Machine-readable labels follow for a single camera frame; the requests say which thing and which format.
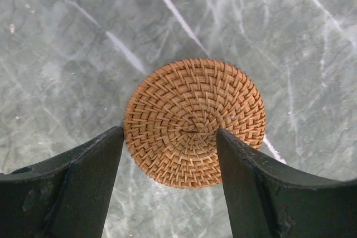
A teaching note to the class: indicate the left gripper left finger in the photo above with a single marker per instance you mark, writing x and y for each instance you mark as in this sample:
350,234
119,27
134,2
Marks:
67,195

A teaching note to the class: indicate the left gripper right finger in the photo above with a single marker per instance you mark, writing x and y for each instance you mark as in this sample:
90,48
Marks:
266,198

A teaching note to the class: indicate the woven rattan coaster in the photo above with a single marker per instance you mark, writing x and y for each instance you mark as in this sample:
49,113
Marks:
171,120

